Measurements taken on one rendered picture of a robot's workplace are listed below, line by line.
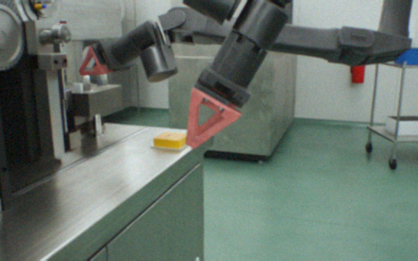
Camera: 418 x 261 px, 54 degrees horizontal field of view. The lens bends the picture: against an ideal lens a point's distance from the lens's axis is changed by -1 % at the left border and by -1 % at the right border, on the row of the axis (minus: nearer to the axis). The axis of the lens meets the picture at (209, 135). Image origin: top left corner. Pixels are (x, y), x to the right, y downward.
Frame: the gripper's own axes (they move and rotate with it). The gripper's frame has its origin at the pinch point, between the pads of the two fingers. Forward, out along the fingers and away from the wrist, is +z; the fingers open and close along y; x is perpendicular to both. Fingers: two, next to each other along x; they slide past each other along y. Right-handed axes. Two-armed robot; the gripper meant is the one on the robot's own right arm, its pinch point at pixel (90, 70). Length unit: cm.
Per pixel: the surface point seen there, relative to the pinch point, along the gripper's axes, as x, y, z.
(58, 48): 8.0, -1.3, 4.6
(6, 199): -18.8, -34.8, 1.7
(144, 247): -40.7, -12.4, -1.2
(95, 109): -7.7, 5.6, 7.7
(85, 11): 33, 55, 29
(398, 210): -137, 200, -32
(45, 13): 13.4, -8.4, -1.9
